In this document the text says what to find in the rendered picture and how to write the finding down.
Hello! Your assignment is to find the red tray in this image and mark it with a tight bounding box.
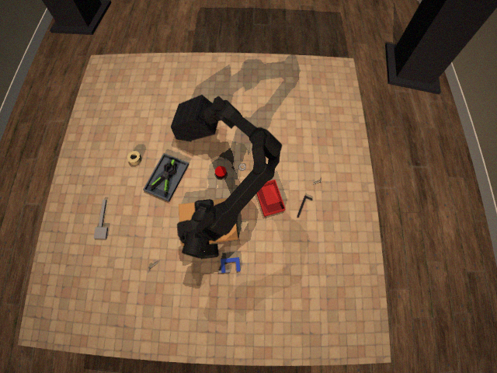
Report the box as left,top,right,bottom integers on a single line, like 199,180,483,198
257,180,286,217

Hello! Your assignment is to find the tan ring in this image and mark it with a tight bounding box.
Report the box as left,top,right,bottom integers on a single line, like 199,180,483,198
127,151,141,165

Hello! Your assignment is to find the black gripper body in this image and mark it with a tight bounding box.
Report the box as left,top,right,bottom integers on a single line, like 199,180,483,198
194,199,219,259

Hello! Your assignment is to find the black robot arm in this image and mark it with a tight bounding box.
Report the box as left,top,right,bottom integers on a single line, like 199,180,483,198
177,96,282,258

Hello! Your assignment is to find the blue c-shaped clamp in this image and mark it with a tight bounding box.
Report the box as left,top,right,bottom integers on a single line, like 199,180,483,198
218,257,241,274

